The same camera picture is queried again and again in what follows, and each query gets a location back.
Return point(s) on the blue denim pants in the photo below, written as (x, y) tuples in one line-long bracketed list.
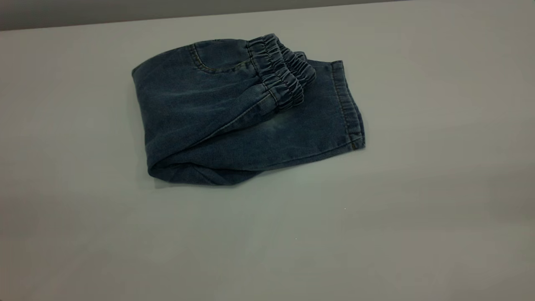
[(209, 108)]

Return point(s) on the white table cloth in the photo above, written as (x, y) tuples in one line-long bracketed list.
[(167, 242)]

